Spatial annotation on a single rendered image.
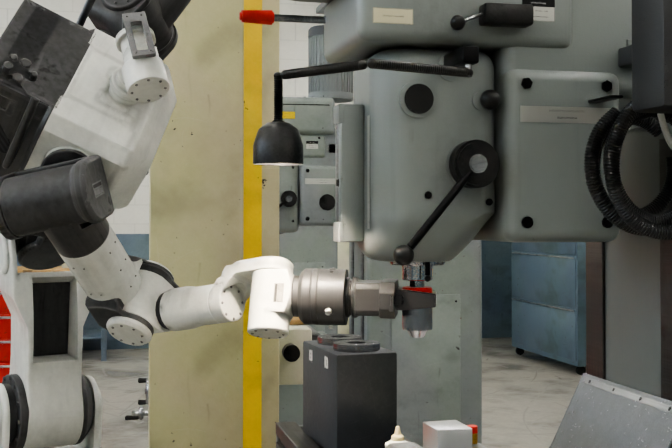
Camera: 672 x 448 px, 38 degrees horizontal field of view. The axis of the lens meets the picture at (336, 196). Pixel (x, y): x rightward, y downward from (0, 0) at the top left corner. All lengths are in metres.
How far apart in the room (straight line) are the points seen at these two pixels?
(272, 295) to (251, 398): 1.75
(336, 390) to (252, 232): 1.44
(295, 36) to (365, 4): 9.42
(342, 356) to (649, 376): 0.54
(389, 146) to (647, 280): 0.49
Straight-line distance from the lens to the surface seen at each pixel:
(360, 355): 1.83
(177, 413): 3.24
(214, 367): 3.23
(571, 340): 8.87
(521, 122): 1.47
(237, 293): 1.62
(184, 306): 1.63
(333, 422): 1.85
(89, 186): 1.48
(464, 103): 1.46
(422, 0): 1.44
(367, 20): 1.41
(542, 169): 1.48
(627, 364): 1.71
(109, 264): 1.59
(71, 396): 1.91
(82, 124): 1.57
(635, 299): 1.68
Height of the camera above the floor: 1.38
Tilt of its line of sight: 1 degrees up
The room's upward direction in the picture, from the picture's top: straight up
